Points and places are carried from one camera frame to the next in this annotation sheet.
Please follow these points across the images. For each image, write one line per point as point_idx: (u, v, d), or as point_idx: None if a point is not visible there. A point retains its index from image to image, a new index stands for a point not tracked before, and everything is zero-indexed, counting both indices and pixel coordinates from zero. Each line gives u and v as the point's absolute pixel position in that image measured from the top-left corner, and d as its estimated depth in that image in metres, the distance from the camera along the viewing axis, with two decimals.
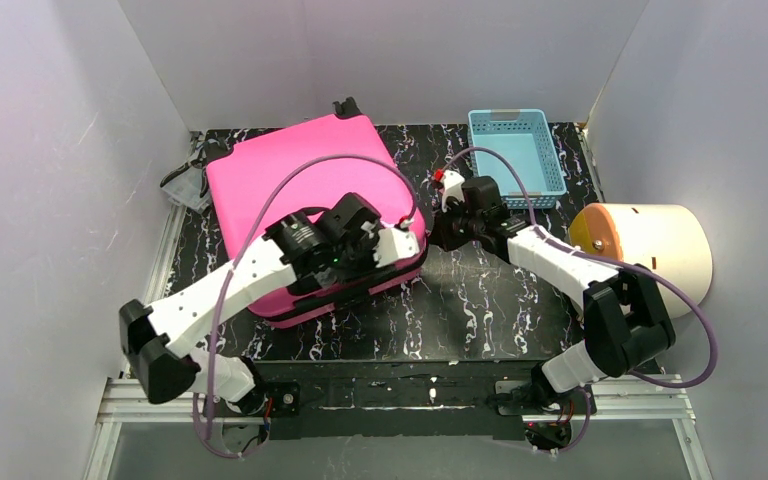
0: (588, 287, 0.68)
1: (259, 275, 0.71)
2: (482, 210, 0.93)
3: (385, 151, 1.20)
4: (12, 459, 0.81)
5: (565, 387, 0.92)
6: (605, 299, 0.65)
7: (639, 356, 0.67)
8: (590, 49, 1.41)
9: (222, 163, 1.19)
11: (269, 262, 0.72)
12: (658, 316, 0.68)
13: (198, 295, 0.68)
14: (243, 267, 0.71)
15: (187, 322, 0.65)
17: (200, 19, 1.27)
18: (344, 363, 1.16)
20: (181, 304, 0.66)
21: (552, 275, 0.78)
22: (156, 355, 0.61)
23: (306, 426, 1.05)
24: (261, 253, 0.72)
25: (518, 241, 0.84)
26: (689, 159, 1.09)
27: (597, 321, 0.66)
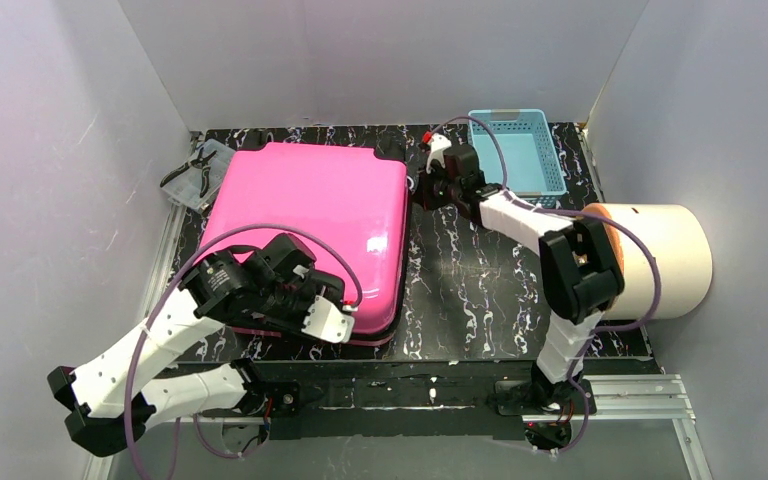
0: (543, 234, 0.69)
1: (174, 333, 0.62)
2: (460, 177, 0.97)
3: (398, 209, 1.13)
4: (12, 460, 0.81)
5: (559, 376, 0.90)
6: (558, 244, 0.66)
7: (590, 302, 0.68)
8: (590, 48, 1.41)
9: (241, 164, 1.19)
11: (183, 317, 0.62)
12: (609, 262, 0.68)
13: (112, 360, 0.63)
14: (156, 325, 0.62)
15: (102, 391, 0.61)
17: (200, 19, 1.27)
18: (344, 363, 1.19)
20: (98, 370, 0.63)
21: (517, 233, 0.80)
22: (76, 427, 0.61)
23: (305, 425, 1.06)
24: (177, 307, 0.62)
25: (490, 204, 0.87)
26: (689, 159, 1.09)
27: (551, 265, 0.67)
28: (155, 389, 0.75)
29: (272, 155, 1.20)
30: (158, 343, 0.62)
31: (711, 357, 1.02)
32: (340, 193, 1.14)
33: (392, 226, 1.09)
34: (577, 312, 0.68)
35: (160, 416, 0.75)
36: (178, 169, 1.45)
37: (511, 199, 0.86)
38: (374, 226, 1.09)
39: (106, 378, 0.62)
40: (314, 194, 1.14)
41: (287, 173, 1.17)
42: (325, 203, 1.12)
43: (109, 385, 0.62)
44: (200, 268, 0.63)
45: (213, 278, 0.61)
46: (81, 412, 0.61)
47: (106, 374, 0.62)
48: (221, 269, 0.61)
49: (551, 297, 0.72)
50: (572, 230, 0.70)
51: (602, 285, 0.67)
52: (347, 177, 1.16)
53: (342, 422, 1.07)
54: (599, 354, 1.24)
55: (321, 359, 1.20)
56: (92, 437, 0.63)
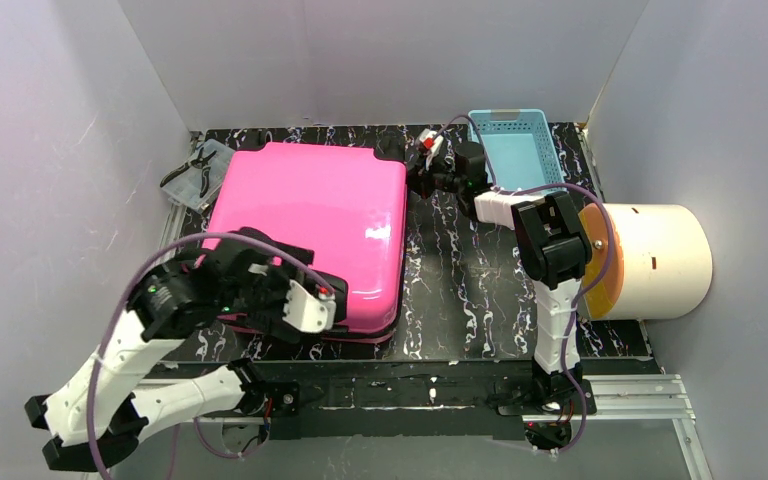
0: (517, 204, 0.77)
1: (127, 359, 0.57)
2: (467, 177, 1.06)
3: (398, 210, 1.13)
4: (13, 459, 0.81)
5: (552, 361, 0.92)
6: (528, 213, 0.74)
7: (558, 264, 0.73)
8: (590, 48, 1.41)
9: (242, 162, 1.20)
11: (130, 347, 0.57)
12: (575, 228, 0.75)
13: (75, 389, 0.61)
14: (108, 352, 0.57)
15: (70, 421, 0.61)
17: (200, 19, 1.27)
18: (344, 363, 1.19)
20: (65, 399, 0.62)
21: (504, 216, 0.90)
22: (54, 453, 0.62)
23: (305, 426, 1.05)
24: (126, 329, 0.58)
25: (482, 196, 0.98)
26: (689, 160, 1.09)
27: (522, 233, 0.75)
28: (147, 401, 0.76)
29: (272, 156, 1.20)
30: (110, 371, 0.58)
31: (711, 357, 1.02)
32: (340, 195, 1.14)
33: (392, 226, 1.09)
34: (544, 272, 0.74)
35: (153, 427, 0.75)
36: (178, 169, 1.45)
37: (500, 191, 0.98)
38: (375, 227, 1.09)
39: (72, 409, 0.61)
40: (313, 197, 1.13)
41: (286, 175, 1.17)
42: (324, 206, 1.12)
43: (72, 415, 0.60)
44: (143, 286, 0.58)
45: (157, 295, 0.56)
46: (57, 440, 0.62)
47: (70, 404, 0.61)
48: (164, 285, 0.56)
49: (523, 261, 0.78)
50: (544, 204, 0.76)
51: (568, 248, 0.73)
52: (347, 178, 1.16)
53: (342, 422, 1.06)
54: (599, 354, 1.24)
55: (321, 359, 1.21)
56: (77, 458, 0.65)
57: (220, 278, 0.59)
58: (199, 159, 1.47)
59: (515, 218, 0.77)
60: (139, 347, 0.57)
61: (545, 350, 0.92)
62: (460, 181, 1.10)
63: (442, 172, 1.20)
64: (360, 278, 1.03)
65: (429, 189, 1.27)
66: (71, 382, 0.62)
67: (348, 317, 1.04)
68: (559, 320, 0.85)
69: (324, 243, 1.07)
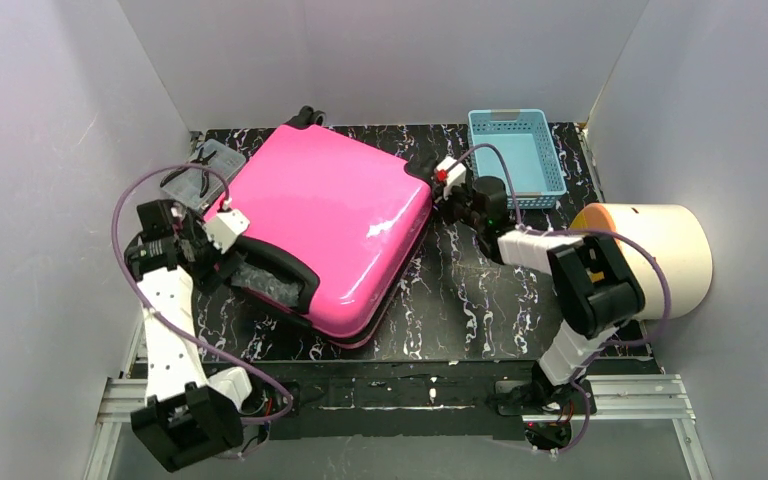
0: (553, 249, 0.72)
1: (176, 292, 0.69)
2: (487, 214, 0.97)
3: (403, 224, 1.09)
4: (12, 459, 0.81)
5: (561, 378, 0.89)
6: (567, 258, 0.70)
7: (607, 315, 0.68)
8: (591, 48, 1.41)
9: (271, 146, 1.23)
11: (171, 285, 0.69)
12: (624, 273, 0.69)
13: (161, 349, 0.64)
14: (160, 303, 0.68)
15: (185, 367, 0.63)
17: (201, 19, 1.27)
18: (344, 363, 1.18)
20: (164, 364, 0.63)
21: (534, 259, 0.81)
22: (198, 406, 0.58)
23: (306, 427, 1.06)
24: (159, 284, 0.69)
25: (508, 238, 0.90)
26: (690, 159, 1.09)
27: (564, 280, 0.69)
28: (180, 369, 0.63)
29: (302, 145, 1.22)
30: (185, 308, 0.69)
31: (711, 357, 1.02)
32: (349, 195, 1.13)
33: (389, 237, 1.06)
34: (594, 326, 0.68)
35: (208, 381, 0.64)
36: (178, 169, 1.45)
37: (527, 231, 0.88)
38: (369, 237, 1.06)
39: (183, 359, 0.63)
40: (321, 190, 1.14)
41: (310, 168, 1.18)
42: (326, 201, 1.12)
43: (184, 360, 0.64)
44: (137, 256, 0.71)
45: (153, 251, 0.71)
46: (192, 398, 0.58)
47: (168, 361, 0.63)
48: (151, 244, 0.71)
49: (570, 314, 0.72)
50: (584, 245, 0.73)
51: (617, 295, 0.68)
52: (365, 181, 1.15)
53: (343, 423, 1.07)
54: (599, 354, 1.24)
55: (321, 359, 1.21)
56: (209, 422, 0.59)
57: (165, 219, 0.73)
58: (199, 159, 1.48)
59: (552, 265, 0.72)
60: (179, 278, 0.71)
61: (556, 367, 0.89)
62: (481, 219, 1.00)
63: (461, 202, 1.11)
64: (335, 282, 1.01)
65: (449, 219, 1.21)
66: (149, 354, 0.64)
67: (320, 318, 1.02)
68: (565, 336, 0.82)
69: (313, 238, 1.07)
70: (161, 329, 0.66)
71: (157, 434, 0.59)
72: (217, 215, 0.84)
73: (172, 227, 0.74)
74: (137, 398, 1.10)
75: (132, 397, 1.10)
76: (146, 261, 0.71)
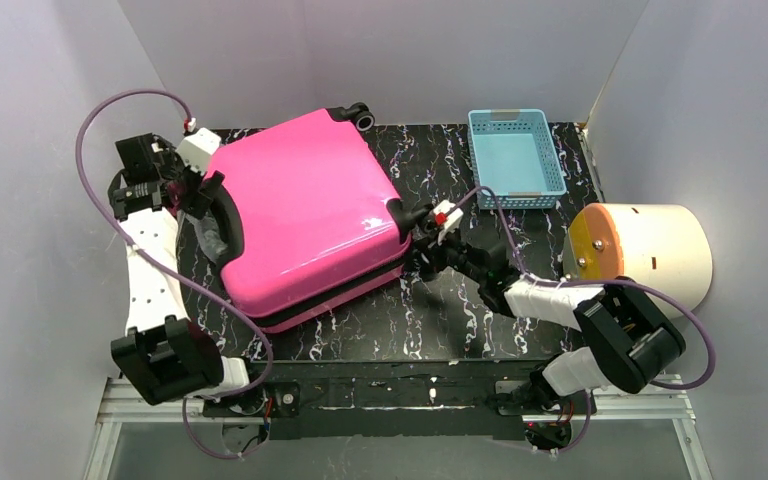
0: (578, 306, 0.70)
1: (160, 232, 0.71)
2: (489, 268, 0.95)
3: (350, 249, 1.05)
4: (11, 459, 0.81)
5: (568, 390, 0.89)
6: (596, 314, 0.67)
7: (653, 366, 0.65)
8: (591, 48, 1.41)
9: (289, 129, 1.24)
11: (155, 225, 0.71)
12: (657, 319, 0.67)
13: (142, 284, 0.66)
14: (143, 241, 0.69)
15: (165, 299, 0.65)
17: (200, 19, 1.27)
18: (344, 363, 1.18)
20: (144, 297, 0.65)
21: (552, 312, 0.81)
22: (177, 334, 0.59)
23: (305, 427, 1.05)
24: (145, 223, 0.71)
25: (515, 291, 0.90)
26: (690, 159, 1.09)
27: (597, 338, 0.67)
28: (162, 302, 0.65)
29: (316, 138, 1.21)
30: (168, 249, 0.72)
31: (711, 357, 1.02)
32: (323, 203, 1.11)
33: (327, 254, 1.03)
34: (643, 381, 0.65)
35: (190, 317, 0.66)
36: None
37: (533, 280, 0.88)
38: (310, 244, 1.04)
39: (164, 292, 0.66)
40: (306, 185, 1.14)
41: (313, 165, 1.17)
42: (301, 195, 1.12)
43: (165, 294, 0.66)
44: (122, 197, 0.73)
45: (139, 193, 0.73)
46: (171, 328, 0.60)
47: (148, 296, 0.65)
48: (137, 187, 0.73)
49: (607, 372, 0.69)
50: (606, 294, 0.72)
51: (658, 343, 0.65)
52: (351, 198, 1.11)
53: (343, 423, 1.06)
54: None
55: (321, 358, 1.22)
56: (188, 355, 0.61)
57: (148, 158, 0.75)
58: None
59: (579, 320, 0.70)
60: (163, 219, 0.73)
61: (566, 381, 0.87)
62: (482, 272, 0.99)
63: (453, 248, 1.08)
64: (255, 269, 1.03)
65: (440, 261, 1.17)
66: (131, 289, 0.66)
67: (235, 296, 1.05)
68: (590, 370, 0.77)
69: (264, 220, 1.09)
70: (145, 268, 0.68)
71: (135, 367, 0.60)
72: (184, 139, 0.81)
73: (154, 167, 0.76)
74: (137, 398, 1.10)
75: (132, 397, 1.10)
76: (132, 201, 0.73)
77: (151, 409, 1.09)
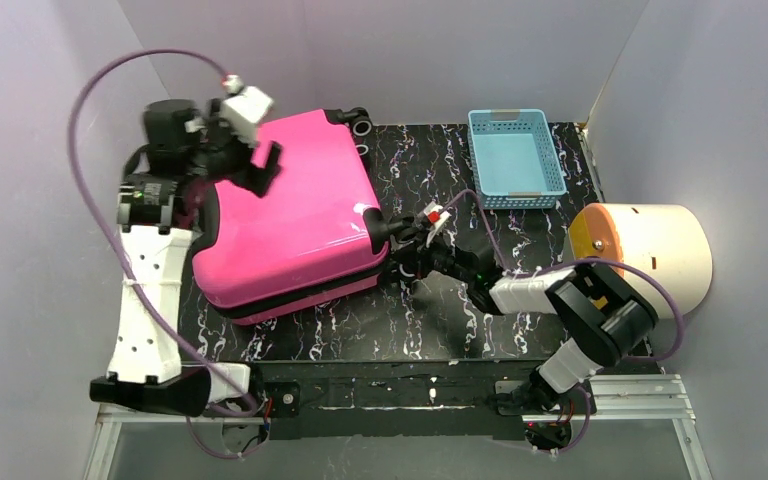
0: (550, 285, 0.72)
1: (161, 265, 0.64)
2: (477, 270, 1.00)
3: (320, 254, 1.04)
4: (11, 460, 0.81)
5: (566, 386, 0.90)
6: (570, 291, 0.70)
7: (627, 337, 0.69)
8: (591, 48, 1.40)
9: (286, 126, 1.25)
11: (158, 246, 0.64)
12: (626, 293, 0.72)
13: (133, 329, 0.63)
14: (140, 273, 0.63)
15: (153, 352, 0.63)
17: (200, 19, 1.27)
18: (343, 364, 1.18)
20: (131, 345, 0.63)
21: (531, 301, 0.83)
22: (162, 394, 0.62)
23: (306, 426, 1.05)
24: (144, 245, 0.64)
25: (498, 288, 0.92)
26: (690, 158, 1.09)
27: (572, 315, 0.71)
28: (144, 354, 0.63)
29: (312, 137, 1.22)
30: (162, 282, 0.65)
31: (711, 357, 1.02)
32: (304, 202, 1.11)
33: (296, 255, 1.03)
34: (618, 353, 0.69)
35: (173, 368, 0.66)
36: None
37: (516, 276, 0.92)
38: (282, 243, 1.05)
39: (152, 345, 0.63)
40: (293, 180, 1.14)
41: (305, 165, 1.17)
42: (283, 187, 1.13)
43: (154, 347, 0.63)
44: (131, 197, 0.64)
45: (148, 194, 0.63)
46: (149, 397, 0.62)
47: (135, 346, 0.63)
48: (147, 185, 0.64)
49: (586, 350, 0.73)
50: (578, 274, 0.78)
51: (631, 314, 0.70)
52: (333, 203, 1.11)
53: (343, 423, 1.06)
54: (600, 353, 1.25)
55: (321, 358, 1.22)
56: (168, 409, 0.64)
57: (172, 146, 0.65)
58: None
59: (552, 300, 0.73)
60: (167, 240, 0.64)
61: (559, 374, 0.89)
62: (470, 274, 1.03)
63: (441, 254, 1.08)
64: (225, 261, 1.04)
65: (425, 266, 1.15)
66: (122, 330, 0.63)
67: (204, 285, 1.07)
68: (574, 353, 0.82)
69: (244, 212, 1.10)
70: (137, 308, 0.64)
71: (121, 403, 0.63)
72: (227, 103, 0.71)
73: (178, 155, 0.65)
74: None
75: None
76: (139, 204, 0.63)
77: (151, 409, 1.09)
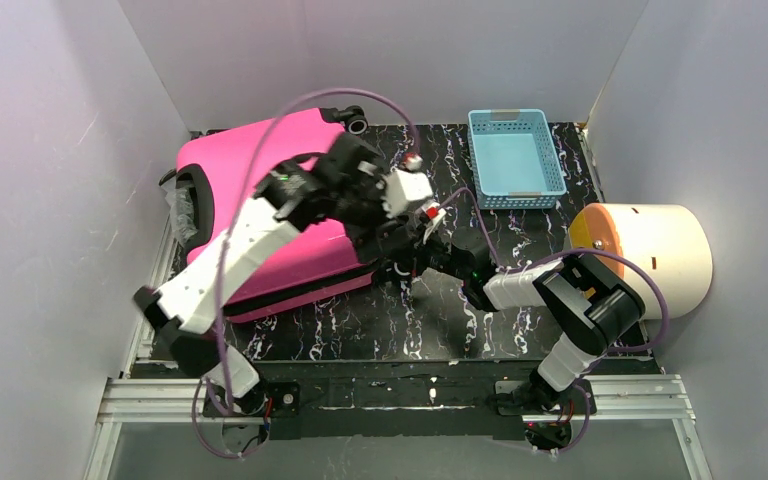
0: (539, 277, 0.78)
1: (255, 240, 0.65)
2: (473, 268, 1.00)
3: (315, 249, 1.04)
4: (11, 460, 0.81)
5: (565, 385, 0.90)
6: (553, 283, 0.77)
7: (614, 325, 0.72)
8: (591, 48, 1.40)
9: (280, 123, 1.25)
11: (263, 222, 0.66)
12: (612, 281, 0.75)
13: (199, 272, 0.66)
14: (237, 234, 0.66)
15: (194, 302, 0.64)
17: (200, 19, 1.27)
18: (344, 364, 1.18)
20: (187, 283, 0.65)
21: (522, 295, 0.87)
22: (170, 342, 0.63)
23: (305, 427, 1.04)
24: (253, 217, 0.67)
25: (491, 283, 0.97)
26: (690, 159, 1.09)
27: (559, 303, 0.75)
28: (185, 296, 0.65)
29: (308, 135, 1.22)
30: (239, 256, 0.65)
31: (711, 357, 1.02)
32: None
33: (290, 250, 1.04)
34: (605, 340, 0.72)
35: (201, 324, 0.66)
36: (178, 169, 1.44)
37: (508, 272, 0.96)
38: None
39: (200, 294, 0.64)
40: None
41: None
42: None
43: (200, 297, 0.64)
44: (274, 175, 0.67)
45: (291, 183, 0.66)
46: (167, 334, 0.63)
47: (191, 286, 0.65)
48: (293, 176, 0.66)
49: (576, 339, 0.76)
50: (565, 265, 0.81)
51: (617, 303, 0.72)
52: None
53: (343, 424, 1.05)
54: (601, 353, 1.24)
55: (321, 358, 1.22)
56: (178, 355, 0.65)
57: (336, 173, 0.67)
58: None
59: (540, 290, 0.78)
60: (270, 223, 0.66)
61: (556, 370, 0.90)
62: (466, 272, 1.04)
63: (438, 253, 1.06)
64: None
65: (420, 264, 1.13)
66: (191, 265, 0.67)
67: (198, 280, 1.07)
68: (565, 345, 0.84)
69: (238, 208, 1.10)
70: (215, 257, 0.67)
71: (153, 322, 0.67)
72: (397, 173, 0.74)
73: (336, 181, 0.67)
74: (137, 398, 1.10)
75: (132, 397, 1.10)
76: (275, 186, 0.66)
77: (151, 409, 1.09)
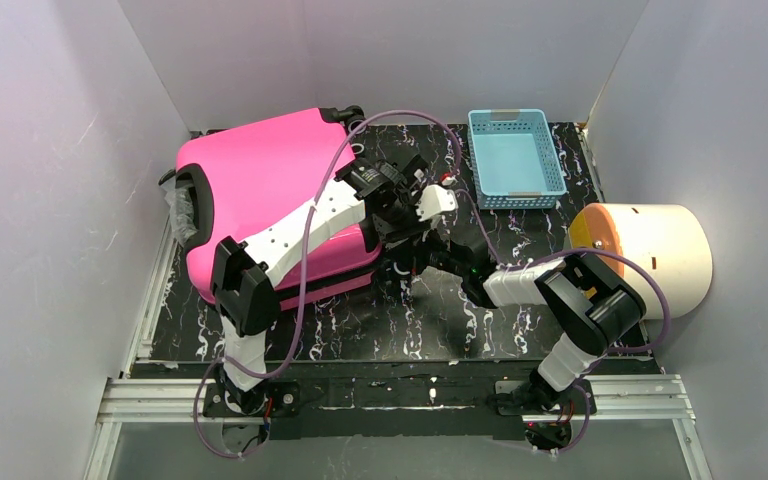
0: (540, 277, 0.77)
1: (337, 211, 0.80)
2: (472, 264, 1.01)
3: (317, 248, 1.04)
4: (11, 460, 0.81)
5: (564, 384, 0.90)
6: (556, 282, 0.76)
7: (615, 325, 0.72)
8: (591, 48, 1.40)
9: (280, 122, 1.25)
11: (347, 198, 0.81)
12: (614, 281, 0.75)
13: (286, 231, 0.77)
14: (323, 204, 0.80)
15: (280, 253, 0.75)
17: (200, 19, 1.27)
18: (343, 364, 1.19)
20: (274, 238, 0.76)
21: (524, 295, 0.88)
22: (257, 281, 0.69)
23: (306, 426, 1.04)
24: (337, 193, 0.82)
25: (491, 281, 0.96)
26: (690, 159, 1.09)
27: (559, 304, 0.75)
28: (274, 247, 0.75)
29: (307, 132, 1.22)
30: (324, 222, 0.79)
31: (711, 357, 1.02)
32: (295, 200, 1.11)
33: None
34: (606, 340, 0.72)
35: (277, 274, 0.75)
36: None
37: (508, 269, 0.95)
38: None
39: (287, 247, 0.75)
40: (284, 180, 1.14)
41: (301, 160, 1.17)
42: (276, 189, 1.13)
43: (286, 249, 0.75)
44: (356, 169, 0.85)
45: (369, 176, 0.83)
46: (254, 275, 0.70)
47: (278, 241, 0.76)
48: (370, 171, 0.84)
49: (577, 339, 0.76)
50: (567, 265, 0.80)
51: (617, 303, 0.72)
52: None
53: (342, 424, 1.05)
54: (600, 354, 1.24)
55: (321, 359, 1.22)
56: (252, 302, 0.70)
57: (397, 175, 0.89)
58: None
59: (542, 289, 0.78)
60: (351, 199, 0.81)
61: (556, 370, 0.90)
62: (465, 269, 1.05)
63: (438, 250, 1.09)
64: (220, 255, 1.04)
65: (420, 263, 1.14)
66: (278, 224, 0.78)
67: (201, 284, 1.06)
68: (567, 346, 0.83)
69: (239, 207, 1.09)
70: (298, 220, 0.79)
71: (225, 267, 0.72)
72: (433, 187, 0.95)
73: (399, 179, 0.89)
74: (137, 398, 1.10)
75: (132, 397, 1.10)
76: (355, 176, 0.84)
77: (150, 409, 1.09)
